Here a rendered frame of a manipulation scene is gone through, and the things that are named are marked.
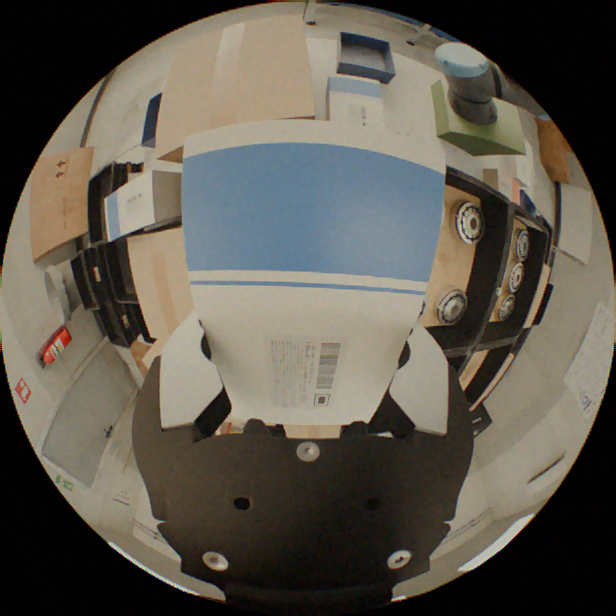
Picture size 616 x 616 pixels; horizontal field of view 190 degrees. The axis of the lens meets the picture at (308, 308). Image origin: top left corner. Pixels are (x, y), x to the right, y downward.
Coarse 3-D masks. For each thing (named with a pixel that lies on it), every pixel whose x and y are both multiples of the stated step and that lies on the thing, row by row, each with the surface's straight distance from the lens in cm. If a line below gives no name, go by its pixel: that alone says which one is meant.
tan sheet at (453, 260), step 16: (448, 192) 50; (464, 192) 54; (448, 208) 50; (448, 224) 50; (448, 240) 51; (448, 256) 52; (464, 256) 56; (432, 272) 50; (448, 272) 53; (464, 272) 57; (432, 288) 52; (464, 288) 60; (432, 304) 54; (432, 320) 57
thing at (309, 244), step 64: (256, 128) 9; (320, 128) 9; (192, 192) 10; (256, 192) 8; (320, 192) 8; (384, 192) 9; (192, 256) 10; (256, 256) 9; (320, 256) 8; (384, 256) 9; (256, 320) 10; (320, 320) 10; (384, 320) 10; (256, 384) 14; (320, 384) 13; (384, 384) 14
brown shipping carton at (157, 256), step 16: (176, 224) 62; (128, 240) 57; (144, 240) 52; (160, 240) 48; (176, 240) 45; (144, 256) 53; (160, 256) 49; (176, 256) 46; (144, 272) 54; (160, 272) 50; (176, 272) 47; (144, 288) 57; (160, 288) 52; (176, 288) 49; (144, 304) 60; (160, 304) 55; (176, 304) 51; (192, 304) 48; (160, 320) 58; (176, 320) 54; (160, 336) 63
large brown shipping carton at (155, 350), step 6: (156, 342) 76; (162, 342) 73; (150, 348) 74; (156, 348) 72; (162, 348) 70; (150, 354) 71; (156, 354) 69; (144, 360) 71; (150, 360) 68; (228, 420) 76; (234, 420) 75; (240, 420) 73; (246, 420) 72
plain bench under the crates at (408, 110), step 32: (320, 64) 71; (416, 64) 88; (320, 96) 62; (384, 96) 67; (416, 96) 74; (384, 128) 61; (416, 128) 66; (160, 160) 71; (448, 160) 70; (480, 160) 82; (160, 224) 69
